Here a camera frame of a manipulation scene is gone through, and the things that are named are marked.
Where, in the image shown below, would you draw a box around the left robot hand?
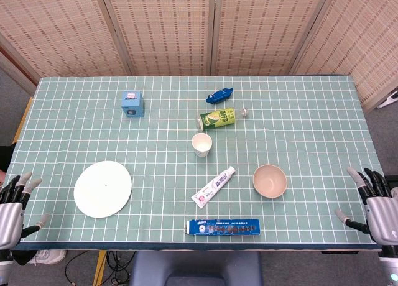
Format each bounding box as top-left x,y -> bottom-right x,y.
0,171 -> 50,251

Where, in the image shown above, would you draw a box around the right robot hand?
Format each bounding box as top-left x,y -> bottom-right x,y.
334,166 -> 398,247

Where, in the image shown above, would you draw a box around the white round plate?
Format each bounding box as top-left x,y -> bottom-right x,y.
73,160 -> 133,219

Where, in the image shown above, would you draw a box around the beige bowl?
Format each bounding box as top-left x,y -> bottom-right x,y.
252,164 -> 287,200

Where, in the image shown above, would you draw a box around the white paper cup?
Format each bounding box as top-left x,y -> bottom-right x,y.
191,132 -> 213,158

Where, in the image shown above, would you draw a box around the white shoe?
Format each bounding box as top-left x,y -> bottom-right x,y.
26,249 -> 67,265

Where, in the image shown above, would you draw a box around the person beside table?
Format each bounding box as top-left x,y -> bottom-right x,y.
0,145 -> 16,187

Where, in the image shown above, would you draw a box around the white stand foot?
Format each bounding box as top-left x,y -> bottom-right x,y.
377,90 -> 398,109

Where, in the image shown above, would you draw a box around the green checked tablecloth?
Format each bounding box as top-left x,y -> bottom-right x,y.
11,75 -> 386,251

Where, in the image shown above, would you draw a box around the blue cookie box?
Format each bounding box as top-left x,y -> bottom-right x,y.
185,218 -> 261,236

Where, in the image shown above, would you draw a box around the blue speaker box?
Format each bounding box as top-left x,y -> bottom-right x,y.
121,91 -> 146,118

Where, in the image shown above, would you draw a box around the white pink toothpaste tube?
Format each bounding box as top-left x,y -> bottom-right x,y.
190,165 -> 236,210

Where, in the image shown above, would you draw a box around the dark blue chair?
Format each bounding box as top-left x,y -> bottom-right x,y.
129,251 -> 264,286

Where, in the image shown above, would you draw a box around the green label tea bottle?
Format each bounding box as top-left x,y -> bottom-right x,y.
195,107 -> 250,131

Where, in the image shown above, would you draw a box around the blue snack packet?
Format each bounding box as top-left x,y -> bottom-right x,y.
205,87 -> 234,105

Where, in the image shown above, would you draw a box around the bamboo folding screen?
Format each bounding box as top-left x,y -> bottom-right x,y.
0,0 -> 398,113

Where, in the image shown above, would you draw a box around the black floor cables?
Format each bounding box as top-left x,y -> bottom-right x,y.
63,250 -> 137,286

